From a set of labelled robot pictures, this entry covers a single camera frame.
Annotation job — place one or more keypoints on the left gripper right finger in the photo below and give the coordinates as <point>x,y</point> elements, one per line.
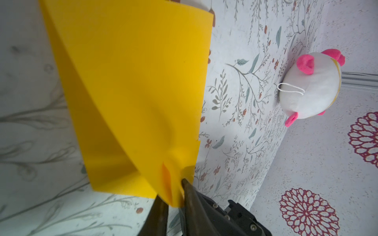
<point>200,219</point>

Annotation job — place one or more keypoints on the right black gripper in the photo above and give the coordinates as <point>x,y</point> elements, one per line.
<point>234,220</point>

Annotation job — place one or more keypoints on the pink white plush toy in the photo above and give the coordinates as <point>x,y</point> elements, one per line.
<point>312,85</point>

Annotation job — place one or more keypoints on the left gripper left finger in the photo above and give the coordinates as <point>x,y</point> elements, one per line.
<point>156,222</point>

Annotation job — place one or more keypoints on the yellow square paper sheet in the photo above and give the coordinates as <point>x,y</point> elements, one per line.
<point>134,74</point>

